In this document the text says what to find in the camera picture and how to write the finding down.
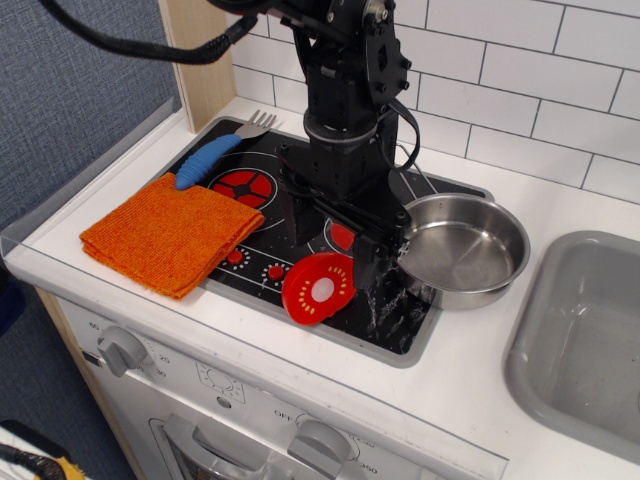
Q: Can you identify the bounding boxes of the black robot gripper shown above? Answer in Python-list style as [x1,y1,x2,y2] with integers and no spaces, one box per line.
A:
[276,110,409,290]

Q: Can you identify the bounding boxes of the red toy tomato half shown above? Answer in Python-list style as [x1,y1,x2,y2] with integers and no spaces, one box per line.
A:
[281,252,356,326]

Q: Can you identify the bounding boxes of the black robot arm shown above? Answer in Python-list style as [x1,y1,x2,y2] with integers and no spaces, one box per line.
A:
[215,1,411,290]

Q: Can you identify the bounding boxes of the black toy stovetop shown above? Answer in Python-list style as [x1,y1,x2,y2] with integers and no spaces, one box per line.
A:
[200,130,437,368]

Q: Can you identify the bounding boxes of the silver metal pan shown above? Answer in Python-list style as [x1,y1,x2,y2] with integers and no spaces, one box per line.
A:
[393,190,531,311]

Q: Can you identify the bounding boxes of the orange knitted cloth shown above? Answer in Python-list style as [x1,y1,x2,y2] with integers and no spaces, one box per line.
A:
[80,173,265,300]

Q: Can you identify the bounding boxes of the grey right oven knob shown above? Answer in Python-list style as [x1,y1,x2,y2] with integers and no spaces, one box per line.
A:
[287,420,354,479]

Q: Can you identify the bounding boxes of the grey oven knob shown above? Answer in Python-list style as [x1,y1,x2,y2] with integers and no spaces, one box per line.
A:
[97,326,147,378]
[287,420,354,479]

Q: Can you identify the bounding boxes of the white toy oven front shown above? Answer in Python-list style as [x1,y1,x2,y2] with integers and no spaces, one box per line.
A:
[60,301,507,479]

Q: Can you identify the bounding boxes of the grey left oven knob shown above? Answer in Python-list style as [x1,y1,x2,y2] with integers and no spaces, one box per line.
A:
[97,326,147,378]

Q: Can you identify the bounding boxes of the grey toy sink basin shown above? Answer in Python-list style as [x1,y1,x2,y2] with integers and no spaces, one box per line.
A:
[506,231,639,463]

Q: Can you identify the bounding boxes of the yellow cloth at corner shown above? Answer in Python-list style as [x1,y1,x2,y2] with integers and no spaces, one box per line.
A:
[49,457,87,480]

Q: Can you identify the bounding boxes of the blue handled toy fork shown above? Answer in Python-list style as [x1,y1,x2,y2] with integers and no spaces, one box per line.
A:
[175,110,277,191]

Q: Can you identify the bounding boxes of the light wooden post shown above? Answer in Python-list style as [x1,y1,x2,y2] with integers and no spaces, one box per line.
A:
[158,0,236,133]

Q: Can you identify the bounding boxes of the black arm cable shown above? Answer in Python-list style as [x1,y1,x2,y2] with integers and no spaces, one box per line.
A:
[39,0,261,66]

